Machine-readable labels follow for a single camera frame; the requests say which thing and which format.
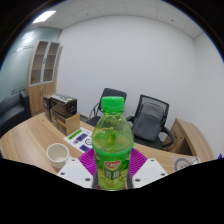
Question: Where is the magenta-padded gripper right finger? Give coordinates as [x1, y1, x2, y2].
[128, 147, 169, 189]

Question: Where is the grey backpack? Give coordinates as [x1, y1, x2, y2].
[132, 102, 165, 143]

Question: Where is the wooden glass-door cabinet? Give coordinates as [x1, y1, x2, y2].
[25, 39, 64, 117]

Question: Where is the white printed leaflet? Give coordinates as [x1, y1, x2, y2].
[63, 126, 94, 154]

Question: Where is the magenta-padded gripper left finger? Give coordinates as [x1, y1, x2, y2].
[56, 147, 99, 190]

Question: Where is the black mesh armrest chair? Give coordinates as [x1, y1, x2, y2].
[125, 94, 175, 150]

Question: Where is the wooden side desk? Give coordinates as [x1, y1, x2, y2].
[163, 117, 215, 163]

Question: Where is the black sofa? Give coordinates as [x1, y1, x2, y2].
[0, 89, 32, 138]

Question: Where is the ceiling light panel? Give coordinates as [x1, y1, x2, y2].
[32, 9, 58, 24]

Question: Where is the black office chair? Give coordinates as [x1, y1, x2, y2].
[87, 87, 128, 128]

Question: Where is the green drink bottle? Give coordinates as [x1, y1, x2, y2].
[91, 95, 135, 191]

